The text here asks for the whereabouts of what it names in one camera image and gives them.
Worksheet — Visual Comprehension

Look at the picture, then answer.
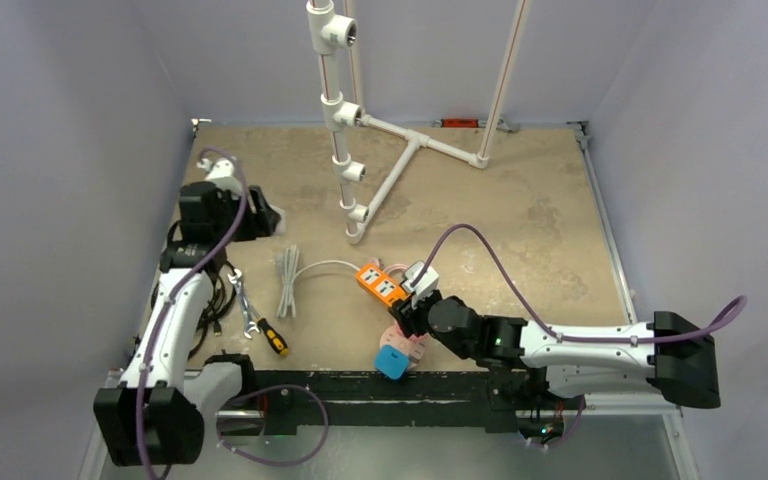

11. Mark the pink round socket base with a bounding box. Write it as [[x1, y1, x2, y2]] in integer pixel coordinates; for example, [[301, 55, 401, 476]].
[[379, 324, 428, 370]]

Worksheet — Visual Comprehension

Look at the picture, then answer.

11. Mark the blue plug adapter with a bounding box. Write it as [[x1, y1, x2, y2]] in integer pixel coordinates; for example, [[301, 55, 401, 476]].
[[374, 345, 410, 380]]

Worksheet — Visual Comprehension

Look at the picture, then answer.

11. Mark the white power cord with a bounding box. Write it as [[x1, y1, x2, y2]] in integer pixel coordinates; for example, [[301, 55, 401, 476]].
[[273, 245, 361, 321]]

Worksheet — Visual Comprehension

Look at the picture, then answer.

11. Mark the orange power strip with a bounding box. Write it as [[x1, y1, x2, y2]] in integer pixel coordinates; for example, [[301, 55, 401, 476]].
[[355, 263, 408, 307]]

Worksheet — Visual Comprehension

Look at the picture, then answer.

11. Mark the white cube socket adapter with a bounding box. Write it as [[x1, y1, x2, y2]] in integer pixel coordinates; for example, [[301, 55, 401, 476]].
[[272, 206, 287, 236]]

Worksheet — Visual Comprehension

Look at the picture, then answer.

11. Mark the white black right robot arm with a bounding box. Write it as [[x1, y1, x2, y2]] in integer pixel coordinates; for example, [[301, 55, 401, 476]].
[[389, 291, 722, 409]]

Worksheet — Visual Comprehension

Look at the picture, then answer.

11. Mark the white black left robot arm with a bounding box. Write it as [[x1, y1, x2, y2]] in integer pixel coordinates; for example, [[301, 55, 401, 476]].
[[93, 181, 282, 467]]

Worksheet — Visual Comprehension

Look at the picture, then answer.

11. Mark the silver open-end wrench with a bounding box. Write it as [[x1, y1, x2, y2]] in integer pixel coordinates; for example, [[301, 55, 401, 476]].
[[228, 268, 260, 340]]

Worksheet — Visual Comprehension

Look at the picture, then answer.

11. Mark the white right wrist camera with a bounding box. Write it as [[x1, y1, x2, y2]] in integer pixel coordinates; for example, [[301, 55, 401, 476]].
[[400, 261, 440, 299]]

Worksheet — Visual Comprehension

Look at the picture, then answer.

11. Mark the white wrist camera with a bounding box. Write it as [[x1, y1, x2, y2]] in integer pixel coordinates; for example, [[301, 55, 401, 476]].
[[400, 261, 440, 299], [197, 157, 244, 198]]

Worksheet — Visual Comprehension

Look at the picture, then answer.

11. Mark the black coiled cable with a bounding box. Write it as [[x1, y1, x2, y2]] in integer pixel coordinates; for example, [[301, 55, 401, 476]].
[[149, 221, 240, 362]]

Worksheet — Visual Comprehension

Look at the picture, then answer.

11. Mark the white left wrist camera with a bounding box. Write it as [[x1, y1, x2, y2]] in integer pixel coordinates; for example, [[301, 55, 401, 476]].
[[197, 157, 244, 198]]

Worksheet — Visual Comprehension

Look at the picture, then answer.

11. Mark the yellow black handled screwdriver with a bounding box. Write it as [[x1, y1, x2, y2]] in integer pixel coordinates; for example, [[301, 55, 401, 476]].
[[257, 318, 290, 357]]

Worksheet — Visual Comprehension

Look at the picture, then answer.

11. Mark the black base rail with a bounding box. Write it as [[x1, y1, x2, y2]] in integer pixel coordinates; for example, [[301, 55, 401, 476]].
[[219, 370, 584, 435]]

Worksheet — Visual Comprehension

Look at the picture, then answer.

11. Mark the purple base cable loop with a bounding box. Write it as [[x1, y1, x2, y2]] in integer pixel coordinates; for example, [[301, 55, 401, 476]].
[[215, 384, 330, 469]]

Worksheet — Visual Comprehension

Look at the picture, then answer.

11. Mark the white PVC pipe frame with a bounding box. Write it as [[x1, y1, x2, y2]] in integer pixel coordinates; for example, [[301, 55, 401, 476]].
[[305, 1, 532, 245]]

